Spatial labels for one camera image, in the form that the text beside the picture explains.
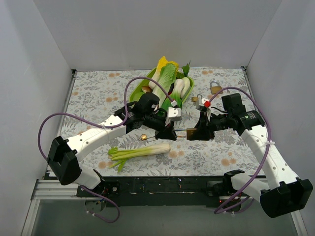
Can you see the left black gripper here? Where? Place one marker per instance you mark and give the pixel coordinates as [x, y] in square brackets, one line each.
[164, 130]

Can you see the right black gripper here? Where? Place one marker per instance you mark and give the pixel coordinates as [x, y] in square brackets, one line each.
[205, 127]

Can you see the large brass padlock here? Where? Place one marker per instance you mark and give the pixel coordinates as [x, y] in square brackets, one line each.
[184, 133]
[215, 87]

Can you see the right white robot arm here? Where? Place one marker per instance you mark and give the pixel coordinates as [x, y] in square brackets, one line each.
[284, 191]

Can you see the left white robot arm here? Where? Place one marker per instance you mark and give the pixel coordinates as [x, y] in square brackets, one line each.
[66, 154]

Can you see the floral table mat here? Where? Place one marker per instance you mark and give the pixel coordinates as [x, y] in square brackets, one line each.
[96, 95]

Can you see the small brass padlock open shackle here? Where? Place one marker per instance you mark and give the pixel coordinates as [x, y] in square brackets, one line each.
[144, 137]

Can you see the small brass padlock far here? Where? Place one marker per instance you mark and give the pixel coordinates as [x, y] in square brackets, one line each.
[195, 98]

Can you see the toy bok choy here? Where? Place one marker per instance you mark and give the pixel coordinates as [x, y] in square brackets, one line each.
[181, 88]

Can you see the toy brown mushroom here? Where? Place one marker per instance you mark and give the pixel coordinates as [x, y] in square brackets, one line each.
[146, 89]

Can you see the toy green cabbage head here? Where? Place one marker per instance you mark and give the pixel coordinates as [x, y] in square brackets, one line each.
[137, 96]

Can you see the toy celery stalk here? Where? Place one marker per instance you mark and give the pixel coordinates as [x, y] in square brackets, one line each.
[120, 156]

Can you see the green plastic basket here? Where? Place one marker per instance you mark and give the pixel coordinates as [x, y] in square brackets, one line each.
[173, 85]

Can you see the large toy napa cabbage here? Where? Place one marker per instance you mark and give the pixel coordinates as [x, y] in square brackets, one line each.
[166, 78]

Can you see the toy leafy green sprig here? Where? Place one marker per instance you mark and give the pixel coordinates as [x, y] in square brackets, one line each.
[185, 69]

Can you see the yellow toy cabbage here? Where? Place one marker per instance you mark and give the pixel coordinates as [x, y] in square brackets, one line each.
[161, 63]

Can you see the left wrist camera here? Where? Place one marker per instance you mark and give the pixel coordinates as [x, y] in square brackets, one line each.
[174, 114]

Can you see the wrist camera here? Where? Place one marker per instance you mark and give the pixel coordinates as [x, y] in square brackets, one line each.
[174, 114]
[202, 104]

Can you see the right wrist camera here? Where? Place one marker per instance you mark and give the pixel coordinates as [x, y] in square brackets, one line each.
[202, 104]

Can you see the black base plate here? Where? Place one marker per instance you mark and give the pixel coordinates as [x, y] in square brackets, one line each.
[208, 191]

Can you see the aluminium frame rail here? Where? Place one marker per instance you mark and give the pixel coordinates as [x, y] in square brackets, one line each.
[46, 190]

